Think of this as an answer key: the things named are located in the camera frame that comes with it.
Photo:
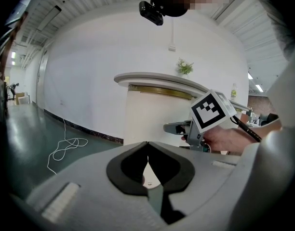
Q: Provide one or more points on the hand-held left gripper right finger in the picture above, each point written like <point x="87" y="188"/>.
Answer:
<point x="200" y="189"/>

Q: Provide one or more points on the brown wooden frame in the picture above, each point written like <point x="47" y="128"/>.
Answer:
<point x="10" y="47"/>

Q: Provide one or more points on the long ceiling lamp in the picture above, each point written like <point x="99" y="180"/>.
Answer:
<point x="49" y="18"/>

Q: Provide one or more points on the person's right hand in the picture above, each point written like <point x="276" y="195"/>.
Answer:
<point x="221" y="138"/>

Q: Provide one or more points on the person's white shirt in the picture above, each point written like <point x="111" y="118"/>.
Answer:
<point x="282" y="157"/>

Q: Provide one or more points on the beige boxes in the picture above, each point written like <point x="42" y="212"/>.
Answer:
<point x="22" y="99"/>

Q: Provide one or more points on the green plant in white vase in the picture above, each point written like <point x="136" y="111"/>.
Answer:
<point x="184" y="67"/>

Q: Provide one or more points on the clear bottle with yellow label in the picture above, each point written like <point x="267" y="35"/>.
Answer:
<point x="233" y="94"/>

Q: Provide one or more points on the white curved reception counter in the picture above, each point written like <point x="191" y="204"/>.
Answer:
<point x="150" y="114"/>

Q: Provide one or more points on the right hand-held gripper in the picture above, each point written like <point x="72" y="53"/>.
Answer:
<point x="207" y="112"/>

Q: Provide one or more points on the black office chair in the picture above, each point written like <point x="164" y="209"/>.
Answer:
<point x="269" y="119"/>

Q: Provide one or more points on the black head-worn camera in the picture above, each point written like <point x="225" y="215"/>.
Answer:
<point x="152" y="12"/>

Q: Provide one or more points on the grey door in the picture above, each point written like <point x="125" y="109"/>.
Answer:
<point x="41" y="80"/>

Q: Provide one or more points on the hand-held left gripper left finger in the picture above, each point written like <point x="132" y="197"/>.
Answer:
<point x="89" y="196"/>

